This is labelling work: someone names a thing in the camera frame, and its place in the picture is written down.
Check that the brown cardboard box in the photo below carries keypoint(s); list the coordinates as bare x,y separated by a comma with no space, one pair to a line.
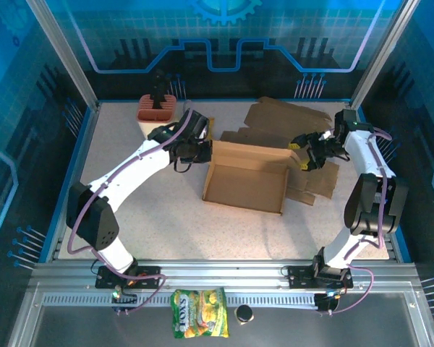
246,184
275,119

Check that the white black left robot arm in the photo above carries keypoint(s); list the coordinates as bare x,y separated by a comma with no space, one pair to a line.
137,170

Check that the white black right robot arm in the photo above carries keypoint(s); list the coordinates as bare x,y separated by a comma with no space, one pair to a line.
361,155

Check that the black controller box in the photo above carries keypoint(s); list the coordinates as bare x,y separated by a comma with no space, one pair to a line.
124,298
325,303

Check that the yellow snack bag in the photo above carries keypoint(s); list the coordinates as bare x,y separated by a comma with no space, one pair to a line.
210,126

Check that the cream knife block pink top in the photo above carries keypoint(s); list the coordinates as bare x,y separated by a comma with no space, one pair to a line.
166,108

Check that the green candy bag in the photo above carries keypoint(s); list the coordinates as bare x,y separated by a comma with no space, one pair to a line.
199,312

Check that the slotted aluminium strip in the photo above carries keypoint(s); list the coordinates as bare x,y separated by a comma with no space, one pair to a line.
76,299

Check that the aluminium frame post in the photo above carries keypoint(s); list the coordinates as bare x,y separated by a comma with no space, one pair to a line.
65,54
383,54

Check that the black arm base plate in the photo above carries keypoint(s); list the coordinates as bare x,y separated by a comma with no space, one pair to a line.
105,283
298,278

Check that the aluminium frame rail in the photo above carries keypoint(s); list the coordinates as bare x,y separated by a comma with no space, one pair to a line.
220,274

